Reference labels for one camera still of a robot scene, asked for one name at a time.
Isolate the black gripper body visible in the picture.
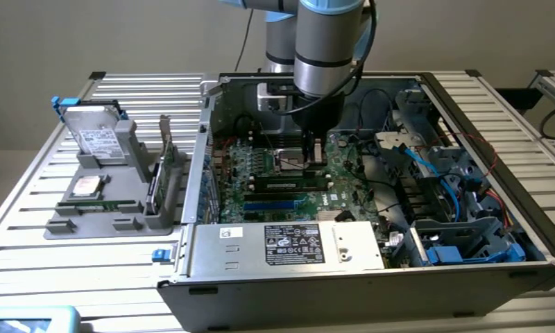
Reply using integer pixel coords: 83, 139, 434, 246
290, 92, 346, 135

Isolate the installed RAM stick white label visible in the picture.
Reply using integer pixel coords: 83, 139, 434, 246
253, 176, 332, 192

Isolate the green RAM stick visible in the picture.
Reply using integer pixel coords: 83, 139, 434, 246
56, 198, 138, 212

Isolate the silver CPU socket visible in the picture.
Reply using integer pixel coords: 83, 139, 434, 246
269, 146, 328, 175

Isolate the black expansion slot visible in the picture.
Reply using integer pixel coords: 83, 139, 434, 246
243, 192, 303, 204

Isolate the blue expansion slot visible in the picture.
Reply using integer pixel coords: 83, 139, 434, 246
243, 200, 307, 212

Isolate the green motherboard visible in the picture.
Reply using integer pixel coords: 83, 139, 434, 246
211, 133, 382, 225

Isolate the silver chipset heat sink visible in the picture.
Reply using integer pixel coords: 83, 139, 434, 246
315, 211, 349, 223

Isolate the grey metal disk bay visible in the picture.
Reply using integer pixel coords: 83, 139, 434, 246
373, 88, 494, 223

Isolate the silver power supply unit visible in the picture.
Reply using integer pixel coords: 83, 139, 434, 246
185, 221, 386, 279

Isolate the thin black disk drive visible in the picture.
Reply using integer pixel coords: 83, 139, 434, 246
146, 162, 165, 214

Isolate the black open PC case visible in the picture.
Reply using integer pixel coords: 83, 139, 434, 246
155, 71, 555, 333

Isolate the blue plastic disk caddy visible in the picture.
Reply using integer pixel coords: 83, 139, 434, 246
420, 241, 525, 268

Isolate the blue case latch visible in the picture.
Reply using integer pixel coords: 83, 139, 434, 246
151, 247, 174, 264

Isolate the silver CPU chip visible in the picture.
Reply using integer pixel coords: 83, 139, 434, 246
68, 175, 109, 200

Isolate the grey parts rack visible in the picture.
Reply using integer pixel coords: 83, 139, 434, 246
43, 119, 191, 241

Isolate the teal plastic box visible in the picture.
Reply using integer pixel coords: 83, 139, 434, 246
0, 305, 83, 333

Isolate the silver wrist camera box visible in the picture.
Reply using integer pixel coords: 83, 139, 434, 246
255, 82, 294, 114

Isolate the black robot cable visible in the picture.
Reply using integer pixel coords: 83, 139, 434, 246
267, 0, 381, 116

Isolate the thin dark wall cable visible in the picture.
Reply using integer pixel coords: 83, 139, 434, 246
234, 6, 257, 72

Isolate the blue SATA wire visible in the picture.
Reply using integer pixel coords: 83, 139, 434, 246
397, 144, 477, 225

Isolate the green graphics card metal bracket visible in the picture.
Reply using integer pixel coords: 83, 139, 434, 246
159, 114, 178, 176

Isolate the thin red wire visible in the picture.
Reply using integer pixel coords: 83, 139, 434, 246
437, 133, 500, 183

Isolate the silver hard disk blue bracket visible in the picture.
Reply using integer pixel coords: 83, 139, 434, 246
50, 96, 129, 161

